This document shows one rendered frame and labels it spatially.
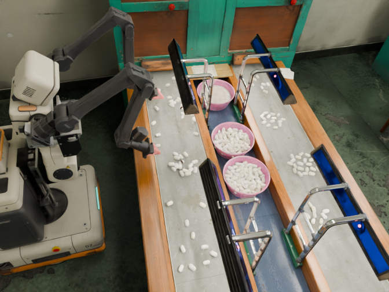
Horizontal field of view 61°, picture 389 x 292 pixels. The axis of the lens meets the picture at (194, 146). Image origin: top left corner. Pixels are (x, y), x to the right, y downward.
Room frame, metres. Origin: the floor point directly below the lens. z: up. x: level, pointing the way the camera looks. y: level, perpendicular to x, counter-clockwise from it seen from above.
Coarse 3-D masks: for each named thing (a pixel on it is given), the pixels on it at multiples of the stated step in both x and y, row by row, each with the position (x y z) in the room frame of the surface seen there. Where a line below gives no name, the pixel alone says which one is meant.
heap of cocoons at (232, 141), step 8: (224, 128) 1.47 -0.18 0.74; (216, 136) 1.39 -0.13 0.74; (224, 136) 1.40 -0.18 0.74; (232, 136) 1.41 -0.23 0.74; (240, 136) 1.41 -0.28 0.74; (216, 144) 1.33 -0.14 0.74; (224, 144) 1.33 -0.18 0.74; (232, 144) 1.34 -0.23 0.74; (240, 144) 1.34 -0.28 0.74; (248, 144) 1.36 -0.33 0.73; (232, 152) 1.28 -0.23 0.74; (240, 152) 1.28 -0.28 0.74
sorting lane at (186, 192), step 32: (160, 96) 1.72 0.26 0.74; (160, 128) 1.42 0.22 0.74; (192, 128) 1.45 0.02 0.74; (160, 160) 1.16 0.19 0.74; (160, 192) 0.95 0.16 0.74; (192, 192) 0.97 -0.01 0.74; (192, 224) 0.78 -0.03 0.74; (192, 256) 0.62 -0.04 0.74; (192, 288) 0.47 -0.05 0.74; (224, 288) 0.48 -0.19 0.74
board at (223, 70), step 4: (212, 64) 2.09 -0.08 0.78; (216, 64) 2.09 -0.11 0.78; (220, 64) 2.10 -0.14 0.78; (224, 64) 2.10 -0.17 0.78; (188, 68) 2.01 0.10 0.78; (216, 68) 2.04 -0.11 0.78; (220, 68) 2.05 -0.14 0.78; (224, 68) 2.05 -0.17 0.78; (228, 68) 2.06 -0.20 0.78; (188, 72) 1.96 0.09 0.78; (192, 72) 1.97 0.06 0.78; (216, 72) 1.99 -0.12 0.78; (220, 72) 2.00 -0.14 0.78; (224, 72) 2.00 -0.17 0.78; (228, 72) 2.01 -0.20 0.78; (216, 76) 1.95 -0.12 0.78; (220, 76) 1.95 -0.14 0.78; (224, 76) 1.96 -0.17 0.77; (228, 76) 1.97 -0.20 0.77
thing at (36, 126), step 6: (42, 120) 0.94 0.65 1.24; (36, 126) 0.91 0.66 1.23; (42, 126) 0.91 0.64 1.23; (48, 126) 0.92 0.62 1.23; (36, 132) 0.90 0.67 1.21; (42, 132) 0.90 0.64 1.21; (48, 132) 0.91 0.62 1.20; (36, 138) 0.87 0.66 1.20; (42, 138) 0.89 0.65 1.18; (48, 138) 0.91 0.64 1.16; (42, 144) 0.87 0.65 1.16; (48, 144) 0.88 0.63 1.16
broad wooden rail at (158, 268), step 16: (128, 96) 1.66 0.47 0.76; (144, 112) 1.52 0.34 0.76; (144, 160) 1.14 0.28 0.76; (144, 176) 1.03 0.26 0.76; (144, 192) 0.93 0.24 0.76; (144, 208) 0.83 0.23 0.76; (160, 208) 0.85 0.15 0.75; (144, 224) 0.74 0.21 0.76; (160, 224) 0.75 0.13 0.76; (144, 240) 0.66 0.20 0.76; (160, 240) 0.67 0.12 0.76; (160, 256) 0.59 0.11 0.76; (160, 272) 0.52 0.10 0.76; (160, 288) 0.45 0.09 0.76
